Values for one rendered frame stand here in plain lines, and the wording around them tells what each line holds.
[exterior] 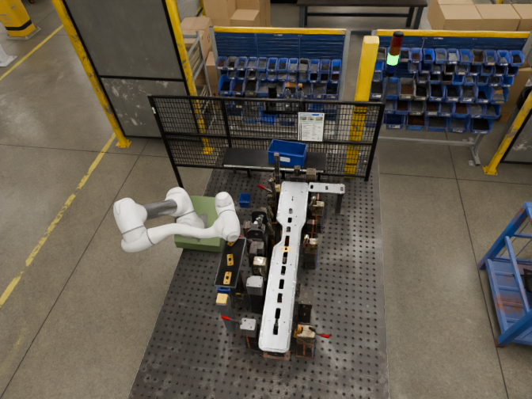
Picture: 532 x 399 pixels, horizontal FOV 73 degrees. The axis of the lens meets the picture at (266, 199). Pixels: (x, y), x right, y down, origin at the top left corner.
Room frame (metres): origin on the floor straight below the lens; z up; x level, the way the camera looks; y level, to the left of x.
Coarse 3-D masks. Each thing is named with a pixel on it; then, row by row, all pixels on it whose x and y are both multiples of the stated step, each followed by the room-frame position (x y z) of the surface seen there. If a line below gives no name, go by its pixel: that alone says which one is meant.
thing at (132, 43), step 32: (64, 0) 3.95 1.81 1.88; (96, 0) 3.87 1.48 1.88; (128, 0) 3.79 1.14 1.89; (160, 0) 3.70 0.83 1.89; (96, 32) 3.91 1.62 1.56; (128, 32) 3.81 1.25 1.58; (160, 32) 3.73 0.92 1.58; (96, 64) 3.96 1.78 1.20; (128, 64) 3.85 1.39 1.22; (160, 64) 3.76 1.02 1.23; (128, 96) 3.89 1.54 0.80; (128, 128) 3.94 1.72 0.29; (192, 128) 3.73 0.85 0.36
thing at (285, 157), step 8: (272, 144) 2.41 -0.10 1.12; (280, 144) 2.40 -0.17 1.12; (288, 144) 2.38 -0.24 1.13; (296, 144) 2.35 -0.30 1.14; (304, 144) 2.33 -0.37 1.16; (272, 152) 2.26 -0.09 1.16; (280, 152) 2.39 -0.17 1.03; (288, 152) 2.38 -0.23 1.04; (296, 152) 2.35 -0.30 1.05; (304, 152) 2.23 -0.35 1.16; (272, 160) 2.26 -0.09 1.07; (280, 160) 2.24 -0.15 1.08; (288, 160) 2.21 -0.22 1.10; (296, 160) 2.19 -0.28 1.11; (304, 160) 2.25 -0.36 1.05
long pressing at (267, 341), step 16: (288, 192) 1.94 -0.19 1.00; (304, 192) 1.92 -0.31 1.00; (288, 208) 1.77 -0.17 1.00; (304, 208) 1.76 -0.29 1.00; (288, 224) 1.62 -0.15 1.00; (272, 256) 1.35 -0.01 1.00; (288, 256) 1.34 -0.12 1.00; (272, 272) 1.23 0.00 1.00; (288, 272) 1.21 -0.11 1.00; (272, 288) 1.11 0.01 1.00; (288, 288) 1.10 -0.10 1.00; (272, 304) 1.00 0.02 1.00; (288, 304) 0.99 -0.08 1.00; (272, 320) 0.90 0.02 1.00; (288, 320) 0.89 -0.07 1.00; (272, 336) 0.79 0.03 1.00; (288, 336) 0.79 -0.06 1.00
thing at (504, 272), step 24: (528, 216) 1.55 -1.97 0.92; (504, 240) 1.62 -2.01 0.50; (480, 264) 1.65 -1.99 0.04; (504, 264) 1.56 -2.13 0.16; (528, 264) 1.54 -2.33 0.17; (504, 288) 1.33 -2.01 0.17; (528, 288) 1.27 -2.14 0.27; (504, 312) 1.13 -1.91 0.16; (528, 312) 0.96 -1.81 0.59; (504, 336) 0.93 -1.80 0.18; (528, 336) 0.92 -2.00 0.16
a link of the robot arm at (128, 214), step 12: (168, 192) 1.84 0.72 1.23; (180, 192) 1.82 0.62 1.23; (120, 204) 1.40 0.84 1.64; (132, 204) 1.41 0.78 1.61; (156, 204) 1.58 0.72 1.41; (168, 204) 1.64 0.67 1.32; (180, 204) 1.71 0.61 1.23; (120, 216) 1.34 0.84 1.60; (132, 216) 1.34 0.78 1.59; (144, 216) 1.40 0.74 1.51; (156, 216) 1.51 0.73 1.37; (180, 216) 1.68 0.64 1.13; (120, 228) 1.29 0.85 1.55; (132, 228) 1.28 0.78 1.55
